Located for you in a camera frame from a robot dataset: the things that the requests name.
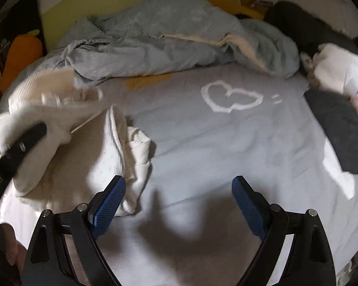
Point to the orange carrot plush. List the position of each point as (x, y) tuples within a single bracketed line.
[(22, 50)]

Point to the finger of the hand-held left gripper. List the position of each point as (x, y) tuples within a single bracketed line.
[(26, 141)]

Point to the light blue printed bed sheet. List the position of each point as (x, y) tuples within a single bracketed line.
[(211, 143)]

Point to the white ribbed garment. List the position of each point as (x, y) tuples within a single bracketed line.
[(92, 161)]

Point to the grey-blue duvet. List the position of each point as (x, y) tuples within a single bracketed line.
[(167, 35)]

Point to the black cloth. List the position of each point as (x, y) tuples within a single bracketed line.
[(304, 26)]

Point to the black printed panel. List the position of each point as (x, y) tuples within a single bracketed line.
[(21, 15)]

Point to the person's left hand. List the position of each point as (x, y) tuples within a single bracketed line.
[(13, 247)]

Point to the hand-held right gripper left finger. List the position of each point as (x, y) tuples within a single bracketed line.
[(107, 208)]

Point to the white cloth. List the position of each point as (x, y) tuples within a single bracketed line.
[(337, 71)]

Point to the dark grey cloth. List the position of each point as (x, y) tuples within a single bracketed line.
[(337, 125)]

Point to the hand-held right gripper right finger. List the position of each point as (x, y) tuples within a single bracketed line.
[(250, 208)]

